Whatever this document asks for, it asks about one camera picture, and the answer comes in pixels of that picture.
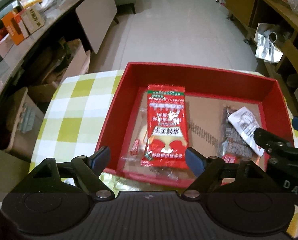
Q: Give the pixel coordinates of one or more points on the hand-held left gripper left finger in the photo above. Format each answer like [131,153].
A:
[101,157]

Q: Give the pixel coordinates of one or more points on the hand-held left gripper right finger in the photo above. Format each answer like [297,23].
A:
[194,161]

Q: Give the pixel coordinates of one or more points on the clear packet white printed label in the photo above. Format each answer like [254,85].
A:
[244,122]

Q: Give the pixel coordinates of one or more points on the dark snack packet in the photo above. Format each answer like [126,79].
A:
[232,140]

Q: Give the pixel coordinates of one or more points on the clear steamed cake packet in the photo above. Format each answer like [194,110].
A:
[142,132]

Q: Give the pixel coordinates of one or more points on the red snack packet green stripe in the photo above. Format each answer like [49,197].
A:
[166,120]

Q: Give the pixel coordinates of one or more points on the red cardboard box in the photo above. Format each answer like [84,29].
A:
[201,80]

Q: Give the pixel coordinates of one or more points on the green white checked tablecloth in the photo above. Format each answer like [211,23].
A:
[71,110]

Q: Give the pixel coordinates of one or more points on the silver foil bag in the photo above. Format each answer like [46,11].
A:
[266,47]

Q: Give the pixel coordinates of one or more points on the beige storage bin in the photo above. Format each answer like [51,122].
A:
[16,130]

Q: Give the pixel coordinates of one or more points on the brown cardboard box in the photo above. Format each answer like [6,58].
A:
[74,62]

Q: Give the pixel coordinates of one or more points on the wooden shelf unit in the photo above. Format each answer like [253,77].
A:
[241,7]

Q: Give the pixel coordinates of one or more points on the long dark sideboard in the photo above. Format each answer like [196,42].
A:
[4,62]

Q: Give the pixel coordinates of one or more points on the beige cabinet door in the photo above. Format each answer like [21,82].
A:
[96,17]

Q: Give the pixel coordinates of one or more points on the white printed box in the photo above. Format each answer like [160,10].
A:
[32,20]

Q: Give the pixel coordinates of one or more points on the orange box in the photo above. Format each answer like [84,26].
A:
[12,28]

